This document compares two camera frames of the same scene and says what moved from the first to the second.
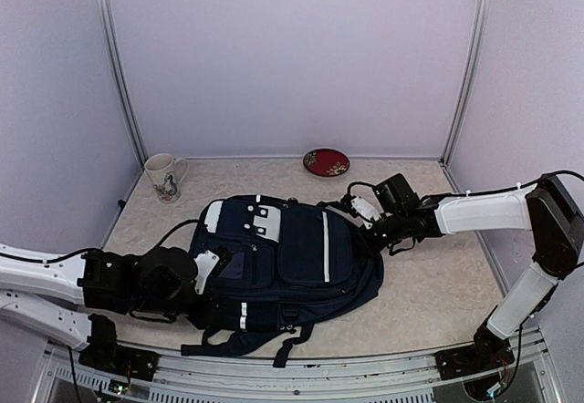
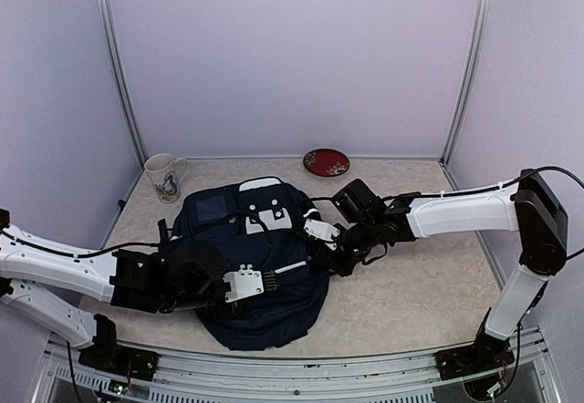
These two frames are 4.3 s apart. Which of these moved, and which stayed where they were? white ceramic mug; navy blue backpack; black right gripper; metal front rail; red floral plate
Moved: navy blue backpack; black right gripper
Stayed: metal front rail; red floral plate; white ceramic mug
